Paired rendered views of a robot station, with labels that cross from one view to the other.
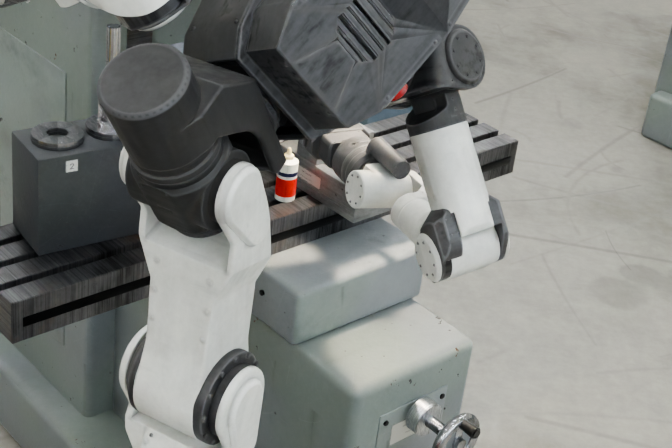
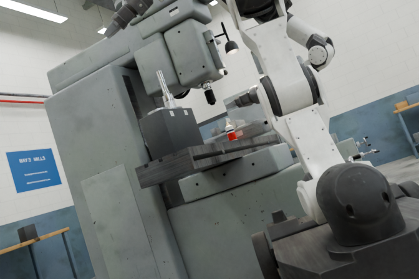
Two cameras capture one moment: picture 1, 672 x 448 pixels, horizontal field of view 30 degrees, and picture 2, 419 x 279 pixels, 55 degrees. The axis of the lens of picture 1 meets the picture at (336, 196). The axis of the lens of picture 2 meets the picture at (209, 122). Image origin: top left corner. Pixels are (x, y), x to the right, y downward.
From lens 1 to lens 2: 165 cm
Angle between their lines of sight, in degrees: 43
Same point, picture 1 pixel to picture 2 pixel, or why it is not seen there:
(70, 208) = (178, 132)
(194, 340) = (287, 52)
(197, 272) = (273, 25)
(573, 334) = not seen: hidden behind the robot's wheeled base
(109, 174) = (184, 119)
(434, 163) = (298, 25)
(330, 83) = not seen: outside the picture
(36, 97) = (111, 190)
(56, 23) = (111, 148)
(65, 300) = (201, 152)
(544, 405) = not seen: hidden behind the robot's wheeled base
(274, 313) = (262, 166)
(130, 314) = (192, 256)
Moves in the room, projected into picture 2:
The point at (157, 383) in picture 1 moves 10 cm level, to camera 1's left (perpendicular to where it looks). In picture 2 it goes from (284, 79) to (257, 86)
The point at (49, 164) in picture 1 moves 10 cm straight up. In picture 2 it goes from (164, 111) to (156, 87)
